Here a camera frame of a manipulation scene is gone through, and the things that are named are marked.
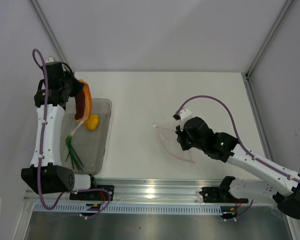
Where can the aluminium frame post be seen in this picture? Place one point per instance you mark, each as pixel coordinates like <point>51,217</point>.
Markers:
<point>46,27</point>
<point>270,36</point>

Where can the right aluminium frame post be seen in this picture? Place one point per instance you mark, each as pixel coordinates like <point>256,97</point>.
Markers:
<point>270,36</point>

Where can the left aluminium frame post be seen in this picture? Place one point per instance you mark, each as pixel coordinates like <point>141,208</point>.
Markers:
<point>46,27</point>

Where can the white slotted cable duct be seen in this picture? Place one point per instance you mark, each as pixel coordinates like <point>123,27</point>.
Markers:
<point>122,208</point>

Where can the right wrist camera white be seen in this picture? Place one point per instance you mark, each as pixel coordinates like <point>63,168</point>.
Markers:
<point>184,115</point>

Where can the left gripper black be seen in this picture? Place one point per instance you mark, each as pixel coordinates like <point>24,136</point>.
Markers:
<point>78,85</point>

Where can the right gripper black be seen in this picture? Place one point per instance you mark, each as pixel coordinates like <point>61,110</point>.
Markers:
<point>180,136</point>

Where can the orange papaya slice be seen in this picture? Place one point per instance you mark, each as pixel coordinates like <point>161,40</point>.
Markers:
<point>83,103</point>

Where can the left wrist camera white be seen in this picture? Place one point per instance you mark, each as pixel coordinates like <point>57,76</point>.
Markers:
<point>49,59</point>

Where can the aluminium mounting rail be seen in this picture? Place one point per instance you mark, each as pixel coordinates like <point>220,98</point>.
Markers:
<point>181,192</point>

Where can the green onion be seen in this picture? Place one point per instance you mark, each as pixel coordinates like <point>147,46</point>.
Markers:
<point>75,160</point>

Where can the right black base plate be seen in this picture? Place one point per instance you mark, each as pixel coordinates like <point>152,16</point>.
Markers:
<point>211,194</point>

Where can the clear zip top bag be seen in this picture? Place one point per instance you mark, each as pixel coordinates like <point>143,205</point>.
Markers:
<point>168,139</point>

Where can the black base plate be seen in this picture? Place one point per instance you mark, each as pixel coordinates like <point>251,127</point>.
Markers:
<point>211,194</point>
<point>96,195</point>

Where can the clear plastic bin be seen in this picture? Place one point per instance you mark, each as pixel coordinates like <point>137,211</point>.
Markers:
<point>89,145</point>

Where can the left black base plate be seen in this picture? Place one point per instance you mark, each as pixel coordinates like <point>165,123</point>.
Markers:
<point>96,195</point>

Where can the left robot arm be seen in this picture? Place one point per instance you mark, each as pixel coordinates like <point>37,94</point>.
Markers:
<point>46,174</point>

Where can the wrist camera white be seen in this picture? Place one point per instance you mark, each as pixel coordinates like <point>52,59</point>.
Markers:
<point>184,115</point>
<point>49,59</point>

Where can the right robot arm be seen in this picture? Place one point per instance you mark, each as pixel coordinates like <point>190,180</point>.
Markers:
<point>280,186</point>

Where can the yellow lemon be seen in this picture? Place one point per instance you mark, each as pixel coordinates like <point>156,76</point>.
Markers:
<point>93,122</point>

